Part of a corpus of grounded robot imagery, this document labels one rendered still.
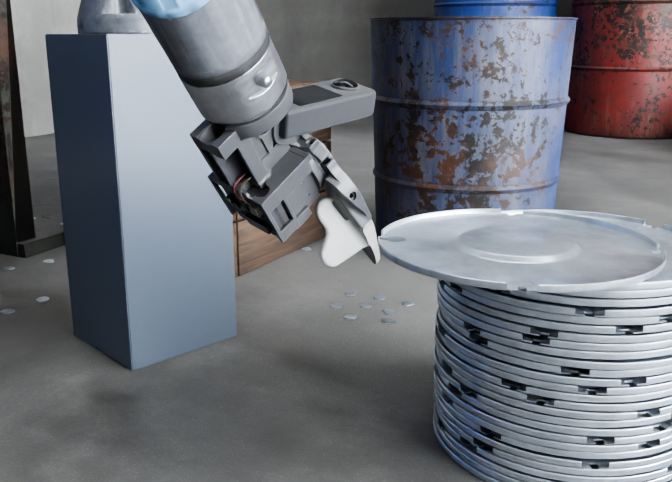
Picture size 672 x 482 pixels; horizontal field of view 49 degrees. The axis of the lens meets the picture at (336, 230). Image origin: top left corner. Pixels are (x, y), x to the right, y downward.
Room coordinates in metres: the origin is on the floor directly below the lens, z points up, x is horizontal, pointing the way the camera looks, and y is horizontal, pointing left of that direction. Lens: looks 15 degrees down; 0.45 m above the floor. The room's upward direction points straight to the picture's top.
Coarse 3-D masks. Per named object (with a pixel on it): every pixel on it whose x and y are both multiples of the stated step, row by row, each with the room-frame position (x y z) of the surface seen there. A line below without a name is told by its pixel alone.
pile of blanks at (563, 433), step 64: (448, 320) 0.75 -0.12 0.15; (512, 320) 0.67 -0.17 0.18; (576, 320) 0.64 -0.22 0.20; (640, 320) 0.64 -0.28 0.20; (448, 384) 0.74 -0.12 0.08; (512, 384) 0.67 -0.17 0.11; (576, 384) 0.64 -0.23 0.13; (640, 384) 0.64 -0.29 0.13; (448, 448) 0.73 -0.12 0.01; (512, 448) 0.66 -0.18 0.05; (576, 448) 0.64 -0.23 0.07; (640, 448) 0.64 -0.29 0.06
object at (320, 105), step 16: (336, 80) 0.68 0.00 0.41; (304, 96) 0.64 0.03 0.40; (320, 96) 0.65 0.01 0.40; (336, 96) 0.65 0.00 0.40; (352, 96) 0.66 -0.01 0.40; (368, 96) 0.67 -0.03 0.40; (288, 112) 0.60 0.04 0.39; (304, 112) 0.61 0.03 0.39; (320, 112) 0.63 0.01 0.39; (336, 112) 0.64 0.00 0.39; (352, 112) 0.66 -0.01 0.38; (368, 112) 0.68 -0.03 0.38; (288, 128) 0.60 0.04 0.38; (304, 128) 0.62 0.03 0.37; (320, 128) 0.63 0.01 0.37
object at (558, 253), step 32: (416, 224) 0.84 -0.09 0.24; (448, 224) 0.84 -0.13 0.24; (480, 224) 0.84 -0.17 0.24; (512, 224) 0.84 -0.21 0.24; (544, 224) 0.84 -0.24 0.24; (576, 224) 0.84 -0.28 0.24; (608, 224) 0.83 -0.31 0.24; (416, 256) 0.71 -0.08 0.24; (448, 256) 0.71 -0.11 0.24; (480, 256) 0.71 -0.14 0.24; (512, 256) 0.70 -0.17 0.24; (544, 256) 0.70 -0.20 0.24; (576, 256) 0.71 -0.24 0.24; (608, 256) 0.71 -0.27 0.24; (640, 256) 0.71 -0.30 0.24; (512, 288) 0.62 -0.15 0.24; (544, 288) 0.61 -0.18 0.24; (576, 288) 0.61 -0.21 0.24; (608, 288) 0.62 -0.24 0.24
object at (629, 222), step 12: (588, 216) 0.91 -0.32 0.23; (600, 216) 0.91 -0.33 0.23; (612, 216) 0.90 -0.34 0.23; (624, 216) 0.89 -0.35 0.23; (660, 228) 0.85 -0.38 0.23; (660, 240) 0.80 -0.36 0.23; (660, 276) 0.67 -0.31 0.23; (624, 288) 0.64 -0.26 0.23; (636, 288) 0.64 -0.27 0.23; (648, 288) 0.64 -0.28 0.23
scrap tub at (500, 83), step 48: (384, 48) 1.50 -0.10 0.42; (432, 48) 1.42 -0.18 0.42; (480, 48) 1.39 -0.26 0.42; (528, 48) 1.40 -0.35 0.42; (384, 96) 1.51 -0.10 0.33; (432, 96) 1.42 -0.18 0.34; (480, 96) 1.39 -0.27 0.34; (528, 96) 1.41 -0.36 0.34; (384, 144) 1.51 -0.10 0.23; (432, 144) 1.42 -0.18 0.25; (480, 144) 1.40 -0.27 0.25; (528, 144) 1.42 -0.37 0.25; (384, 192) 1.52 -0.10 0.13; (432, 192) 1.42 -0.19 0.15; (480, 192) 1.40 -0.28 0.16; (528, 192) 1.43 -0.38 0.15
